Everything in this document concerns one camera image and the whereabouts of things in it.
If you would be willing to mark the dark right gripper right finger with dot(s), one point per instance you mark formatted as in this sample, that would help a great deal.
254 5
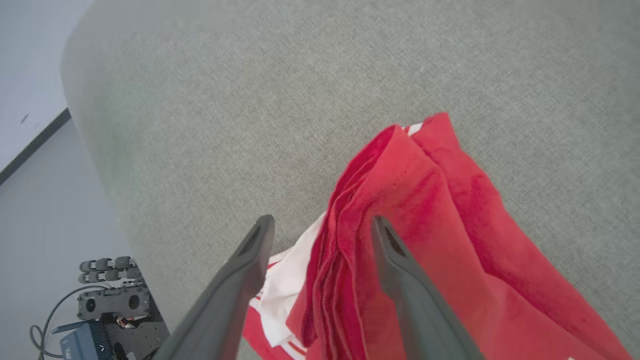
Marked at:
425 320

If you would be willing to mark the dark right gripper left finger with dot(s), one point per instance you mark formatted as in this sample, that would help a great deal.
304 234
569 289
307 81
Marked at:
225 310

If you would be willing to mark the red and white jersey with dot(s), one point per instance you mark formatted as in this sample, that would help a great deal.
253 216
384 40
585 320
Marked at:
450 225

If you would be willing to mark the black box with round holes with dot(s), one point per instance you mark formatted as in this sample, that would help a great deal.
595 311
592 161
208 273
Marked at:
112 302

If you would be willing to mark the dark blue electronics box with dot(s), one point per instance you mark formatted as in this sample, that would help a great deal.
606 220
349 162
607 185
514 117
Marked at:
82 345

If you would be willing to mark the grey fabric sofa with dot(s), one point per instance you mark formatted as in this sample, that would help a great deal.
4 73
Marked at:
250 100

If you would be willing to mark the dark grey baseboard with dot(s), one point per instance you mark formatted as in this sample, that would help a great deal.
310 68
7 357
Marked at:
35 145

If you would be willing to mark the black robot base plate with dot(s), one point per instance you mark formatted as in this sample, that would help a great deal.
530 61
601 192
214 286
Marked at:
145 335

